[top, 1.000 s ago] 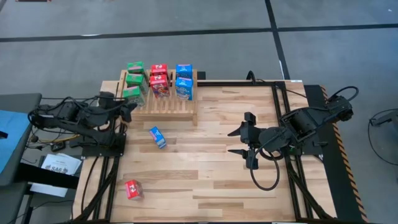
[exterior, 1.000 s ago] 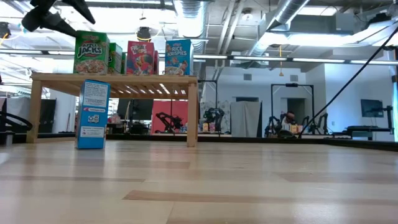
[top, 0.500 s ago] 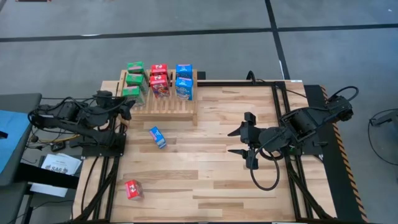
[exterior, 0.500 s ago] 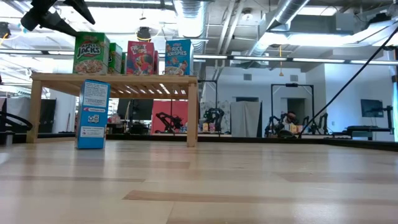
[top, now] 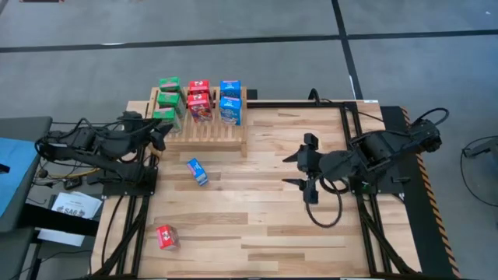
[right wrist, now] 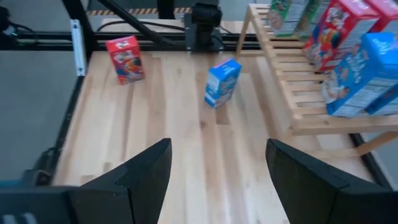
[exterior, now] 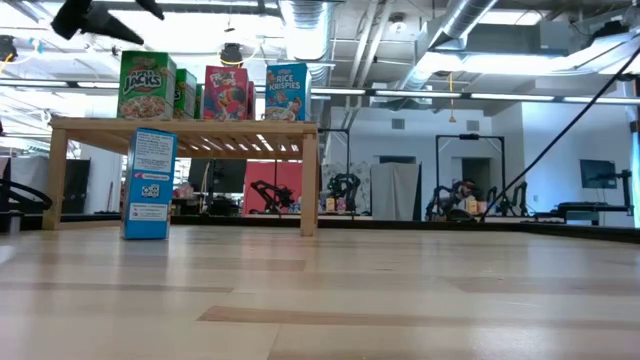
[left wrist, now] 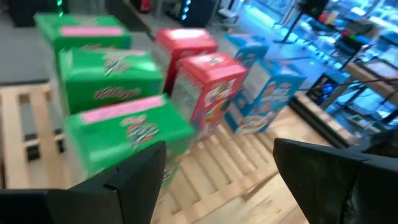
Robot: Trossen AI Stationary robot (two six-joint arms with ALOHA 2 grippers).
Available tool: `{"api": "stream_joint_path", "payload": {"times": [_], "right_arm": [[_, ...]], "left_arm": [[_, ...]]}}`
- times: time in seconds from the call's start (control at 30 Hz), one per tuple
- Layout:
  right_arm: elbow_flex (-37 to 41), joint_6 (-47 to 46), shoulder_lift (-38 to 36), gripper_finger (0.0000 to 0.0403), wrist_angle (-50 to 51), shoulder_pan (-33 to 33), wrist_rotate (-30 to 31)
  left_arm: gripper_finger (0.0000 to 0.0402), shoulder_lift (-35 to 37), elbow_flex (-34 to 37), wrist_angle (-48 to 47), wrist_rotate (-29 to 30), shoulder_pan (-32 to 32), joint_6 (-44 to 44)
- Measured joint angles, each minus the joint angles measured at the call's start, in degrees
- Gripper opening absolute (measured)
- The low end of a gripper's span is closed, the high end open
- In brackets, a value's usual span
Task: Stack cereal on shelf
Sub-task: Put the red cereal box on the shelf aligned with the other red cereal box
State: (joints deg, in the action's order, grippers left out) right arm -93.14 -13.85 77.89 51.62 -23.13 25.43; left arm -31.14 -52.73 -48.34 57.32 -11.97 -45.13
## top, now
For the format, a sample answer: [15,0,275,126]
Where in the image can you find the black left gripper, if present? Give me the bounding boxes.
[146,115,175,152]

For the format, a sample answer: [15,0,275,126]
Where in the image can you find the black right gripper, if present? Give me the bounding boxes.
[282,133,326,205]

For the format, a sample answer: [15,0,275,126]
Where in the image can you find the red Froot Loops cereal box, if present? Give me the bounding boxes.
[188,79,212,97]
[186,92,214,124]
[155,224,181,251]

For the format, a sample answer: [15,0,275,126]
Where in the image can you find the blue Rice Krispies cereal box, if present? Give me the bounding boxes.
[219,79,243,99]
[218,96,244,127]
[185,156,210,187]

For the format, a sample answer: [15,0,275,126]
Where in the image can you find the wooden slatted shelf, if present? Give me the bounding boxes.
[143,86,249,159]

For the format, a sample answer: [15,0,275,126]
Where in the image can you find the black power brick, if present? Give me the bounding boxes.
[63,177,83,191]

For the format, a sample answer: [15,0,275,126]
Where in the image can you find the printed paper sheets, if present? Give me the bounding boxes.
[50,190,103,219]

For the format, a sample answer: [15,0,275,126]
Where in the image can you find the black mat with hazard stripes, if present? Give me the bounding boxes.
[379,104,462,280]

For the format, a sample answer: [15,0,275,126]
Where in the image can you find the white paper sheet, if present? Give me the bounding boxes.
[37,227,93,247]

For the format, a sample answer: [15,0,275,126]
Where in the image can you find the blue topped table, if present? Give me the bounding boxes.
[0,115,54,234]

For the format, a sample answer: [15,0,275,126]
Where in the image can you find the black right gripper cable loop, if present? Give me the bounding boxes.
[304,182,344,229]

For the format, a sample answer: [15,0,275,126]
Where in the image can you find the yellow extension cord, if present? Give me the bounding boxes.
[48,166,103,180]

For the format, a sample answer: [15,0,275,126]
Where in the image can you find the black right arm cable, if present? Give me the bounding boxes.
[334,97,451,129]

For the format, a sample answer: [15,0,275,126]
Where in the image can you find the grey stand with cable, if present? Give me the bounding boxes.
[460,135,498,209]

